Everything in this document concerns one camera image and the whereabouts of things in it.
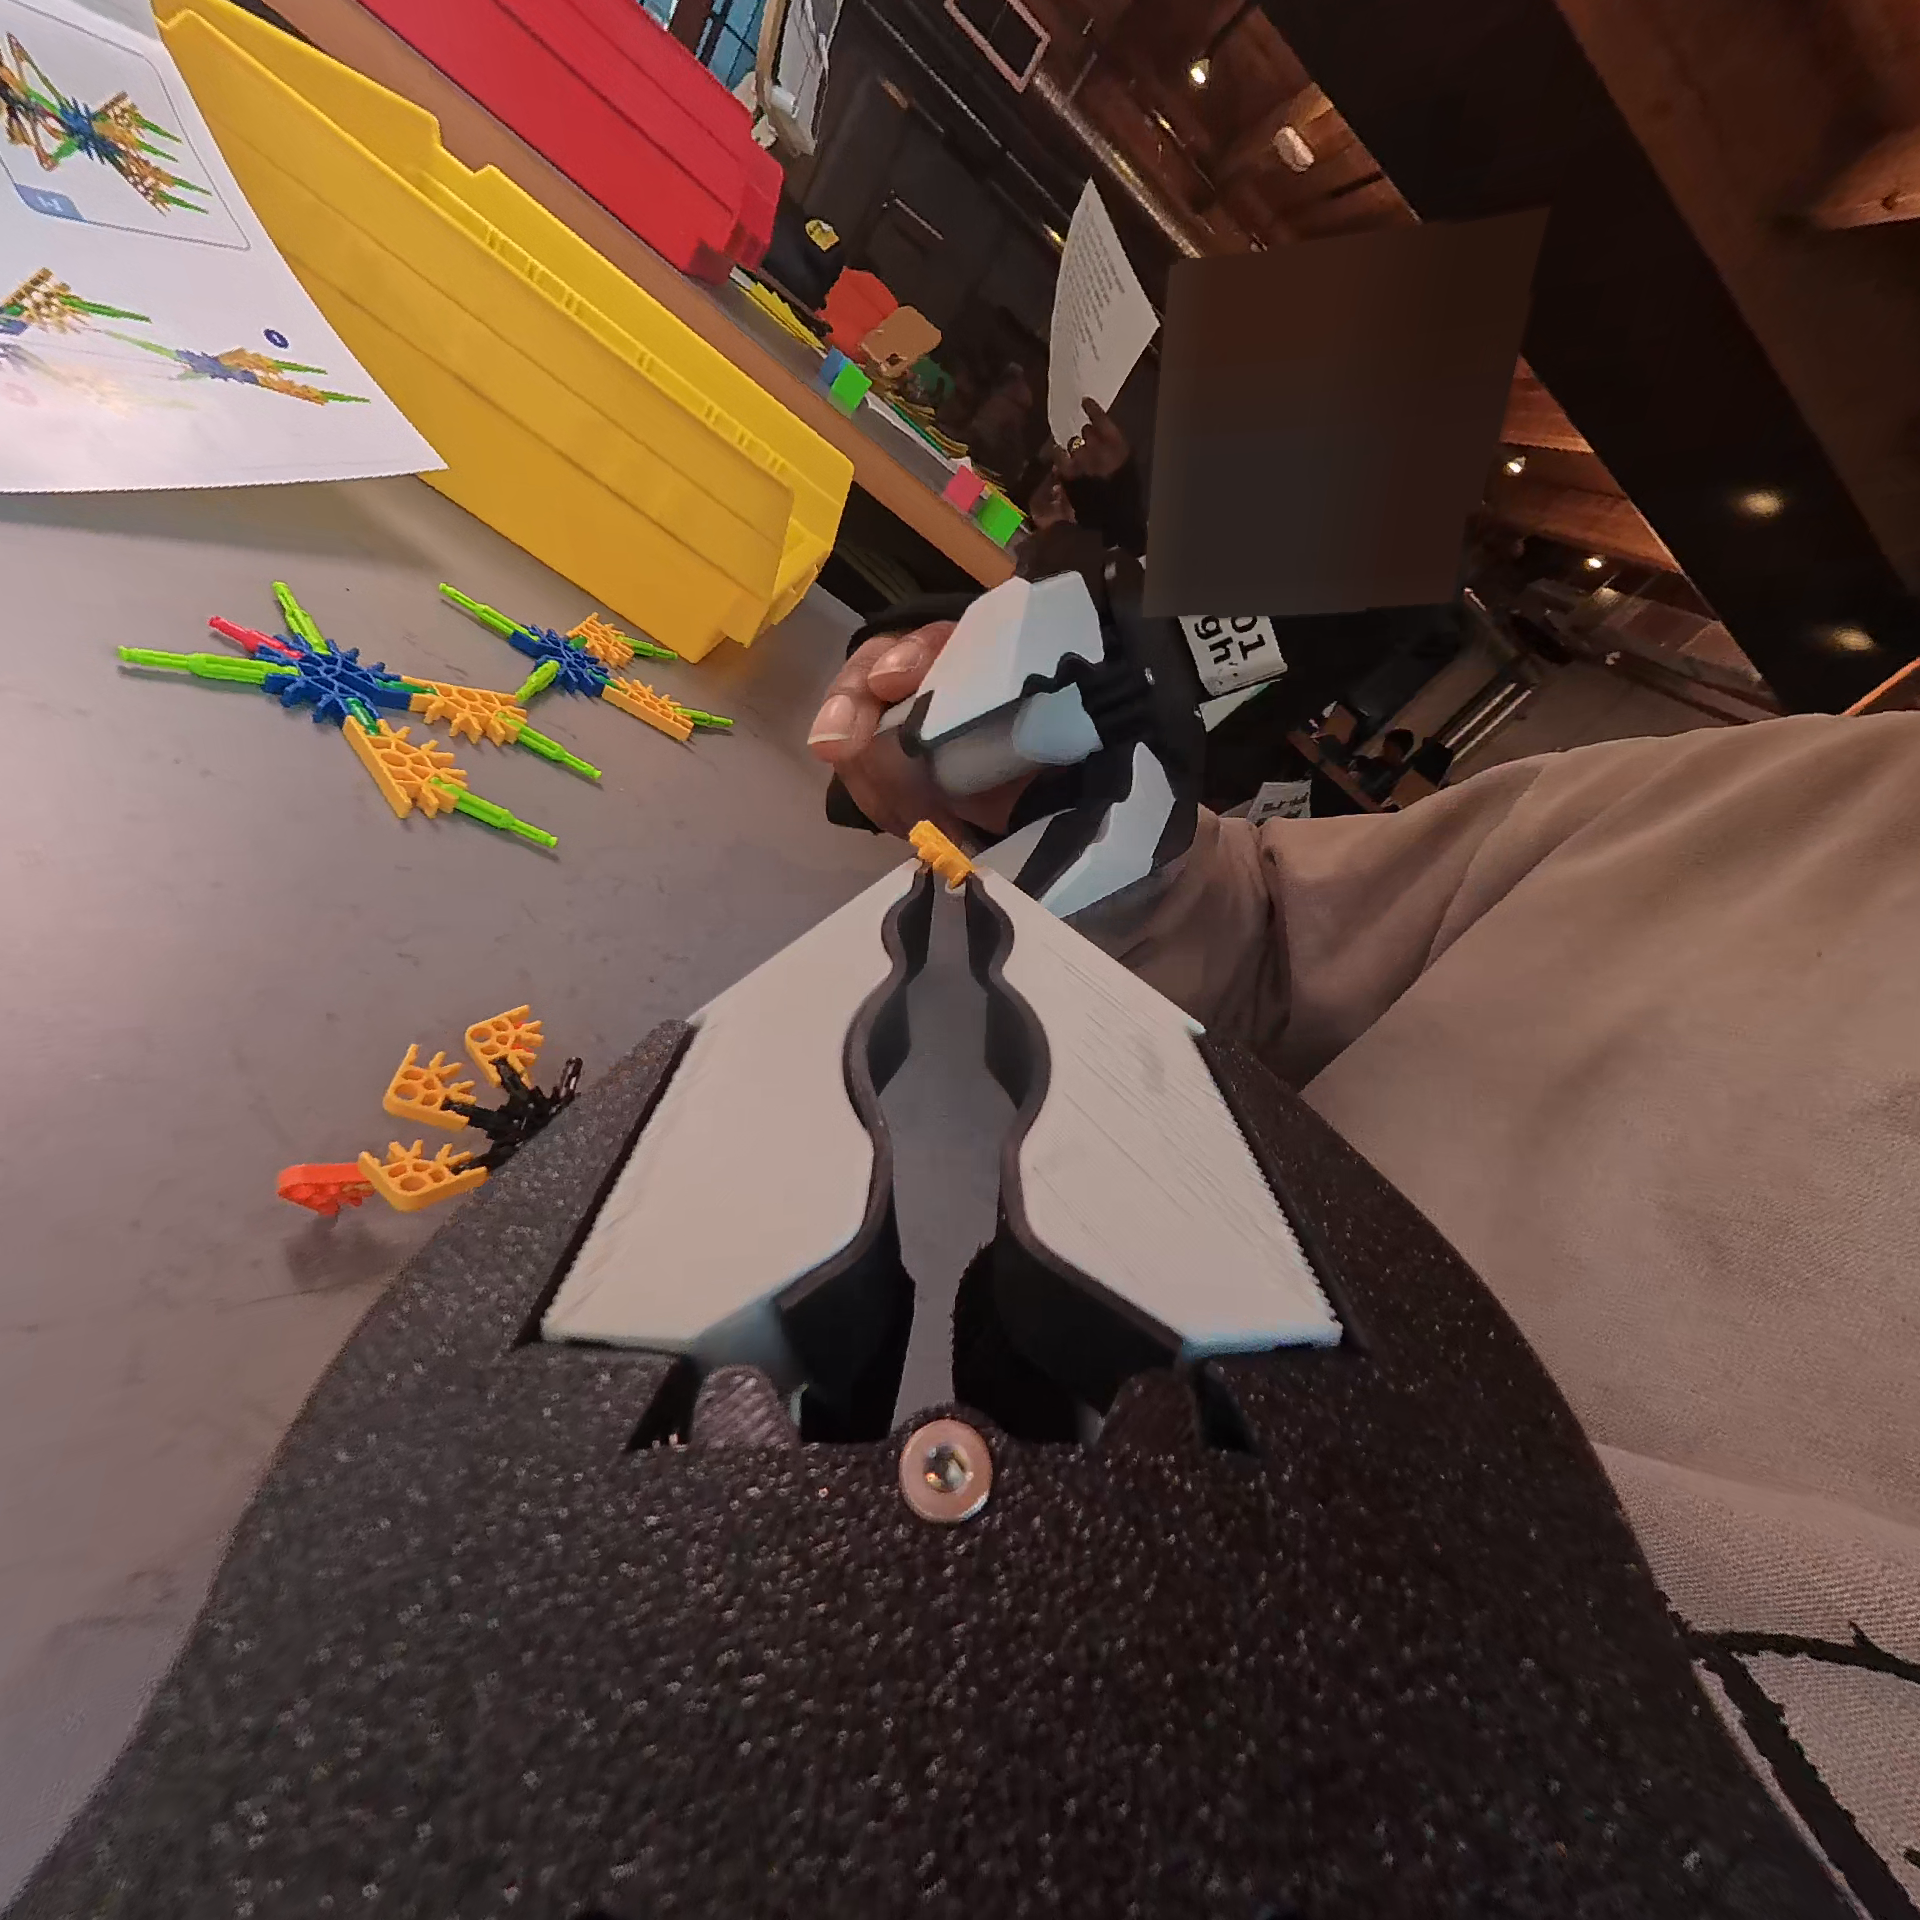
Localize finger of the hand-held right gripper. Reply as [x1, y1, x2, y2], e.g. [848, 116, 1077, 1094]
[1031, 738, 1205, 921]
[866, 575, 1115, 799]

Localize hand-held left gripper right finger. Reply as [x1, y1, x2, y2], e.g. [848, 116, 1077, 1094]
[959, 874, 1343, 1451]

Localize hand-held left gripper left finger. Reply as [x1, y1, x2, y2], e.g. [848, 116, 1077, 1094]
[540, 870, 920, 1443]

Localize yellow black toy wheel assembly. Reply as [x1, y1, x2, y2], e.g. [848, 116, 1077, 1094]
[276, 1005, 588, 1219]

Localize person's right forearm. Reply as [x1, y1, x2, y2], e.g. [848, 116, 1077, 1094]
[1093, 713, 1920, 1098]

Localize grey desk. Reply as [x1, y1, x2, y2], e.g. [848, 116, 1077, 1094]
[0, 472, 991, 1862]

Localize person's right hand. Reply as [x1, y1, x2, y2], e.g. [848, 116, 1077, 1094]
[806, 618, 1051, 843]

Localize white paper sheet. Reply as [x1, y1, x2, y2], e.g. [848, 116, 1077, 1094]
[1043, 181, 1164, 451]

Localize small blue green toy assembly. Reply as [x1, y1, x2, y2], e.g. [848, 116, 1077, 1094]
[437, 582, 737, 744]

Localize person's torso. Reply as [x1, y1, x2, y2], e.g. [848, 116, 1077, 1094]
[1295, 901, 1920, 1920]

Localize yellow plastic bin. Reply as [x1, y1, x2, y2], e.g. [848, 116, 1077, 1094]
[149, 0, 857, 667]

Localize large blue green toy assembly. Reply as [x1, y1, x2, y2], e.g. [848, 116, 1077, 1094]
[116, 582, 605, 853]

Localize red plastic bin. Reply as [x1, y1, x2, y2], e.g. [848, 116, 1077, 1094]
[360, 0, 785, 288]

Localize white instruction sheet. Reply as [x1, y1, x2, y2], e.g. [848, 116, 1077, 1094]
[0, 0, 450, 498]

